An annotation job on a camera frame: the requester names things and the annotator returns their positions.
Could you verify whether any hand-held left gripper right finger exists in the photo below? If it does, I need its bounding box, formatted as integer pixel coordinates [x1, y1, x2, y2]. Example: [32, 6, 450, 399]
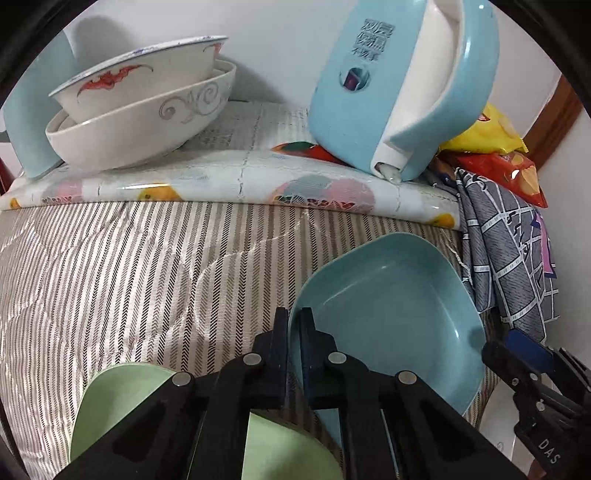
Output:
[298, 307, 529, 480]

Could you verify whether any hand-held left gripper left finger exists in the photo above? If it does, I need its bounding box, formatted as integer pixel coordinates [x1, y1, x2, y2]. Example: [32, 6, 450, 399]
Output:
[54, 307, 296, 480]

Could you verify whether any red chip bag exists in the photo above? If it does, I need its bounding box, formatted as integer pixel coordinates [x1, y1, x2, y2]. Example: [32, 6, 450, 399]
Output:
[445, 151, 548, 208]

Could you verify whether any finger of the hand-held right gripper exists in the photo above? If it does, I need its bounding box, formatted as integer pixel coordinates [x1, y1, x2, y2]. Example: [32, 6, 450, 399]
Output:
[481, 340, 550, 393]
[504, 329, 561, 370]

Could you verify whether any grey checked cloth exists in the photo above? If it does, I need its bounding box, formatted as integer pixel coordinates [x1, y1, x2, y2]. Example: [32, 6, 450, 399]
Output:
[425, 159, 561, 344]

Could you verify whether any yellow chip bag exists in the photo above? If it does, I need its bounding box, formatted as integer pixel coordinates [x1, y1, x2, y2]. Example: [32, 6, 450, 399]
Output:
[438, 104, 529, 155]

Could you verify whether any fruit print plastic tablecloth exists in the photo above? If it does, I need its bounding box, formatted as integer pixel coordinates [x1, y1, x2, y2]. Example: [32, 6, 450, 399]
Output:
[0, 99, 465, 229]

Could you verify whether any white bowl with grey swirls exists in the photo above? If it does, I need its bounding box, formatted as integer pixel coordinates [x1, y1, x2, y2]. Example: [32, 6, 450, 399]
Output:
[45, 59, 238, 171]

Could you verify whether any green square plate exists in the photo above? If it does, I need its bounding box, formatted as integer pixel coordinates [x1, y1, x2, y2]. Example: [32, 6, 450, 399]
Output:
[69, 362, 345, 480]

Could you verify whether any white bowl with red pattern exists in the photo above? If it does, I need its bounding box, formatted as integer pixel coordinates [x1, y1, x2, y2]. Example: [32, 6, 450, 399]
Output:
[48, 35, 229, 124]

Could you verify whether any striped quilted mattress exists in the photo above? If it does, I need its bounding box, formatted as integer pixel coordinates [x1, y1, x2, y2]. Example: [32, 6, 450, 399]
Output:
[0, 203, 499, 462]

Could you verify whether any light blue electric kettle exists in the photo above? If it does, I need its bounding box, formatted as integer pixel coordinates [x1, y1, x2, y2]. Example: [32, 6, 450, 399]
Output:
[308, 0, 501, 185]

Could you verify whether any light blue thermos jug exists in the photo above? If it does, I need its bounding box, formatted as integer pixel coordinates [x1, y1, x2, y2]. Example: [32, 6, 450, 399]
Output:
[0, 34, 84, 181]

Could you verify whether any brown wooden door frame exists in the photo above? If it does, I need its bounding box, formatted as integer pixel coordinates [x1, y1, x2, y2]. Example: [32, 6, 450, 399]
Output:
[524, 74, 585, 169]

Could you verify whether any blue square plate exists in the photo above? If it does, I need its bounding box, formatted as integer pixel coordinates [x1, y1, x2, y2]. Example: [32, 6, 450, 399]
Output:
[287, 232, 486, 457]

